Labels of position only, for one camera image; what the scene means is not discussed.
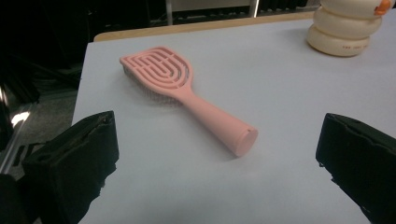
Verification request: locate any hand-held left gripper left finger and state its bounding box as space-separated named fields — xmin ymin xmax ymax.
xmin=21 ymin=110 xmax=120 ymax=224

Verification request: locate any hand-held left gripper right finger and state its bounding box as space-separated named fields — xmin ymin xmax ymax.
xmin=315 ymin=112 xmax=396 ymax=224

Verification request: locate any cream ribbed duck cup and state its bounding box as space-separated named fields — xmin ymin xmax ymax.
xmin=305 ymin=0 xmax=394 ymax=58

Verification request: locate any white table mat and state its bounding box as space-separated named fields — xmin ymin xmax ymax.
xmin=72 ymin=8 xmax=396 ymax=224

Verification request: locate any metal floor rail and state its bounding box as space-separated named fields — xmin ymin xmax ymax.
xmin=0 ymin=104 xmax=34 ymax=175

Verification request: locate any grey metal desk frame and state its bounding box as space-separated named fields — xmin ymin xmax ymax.
xmin=164 ymin=0 xmax=261 ymax=26

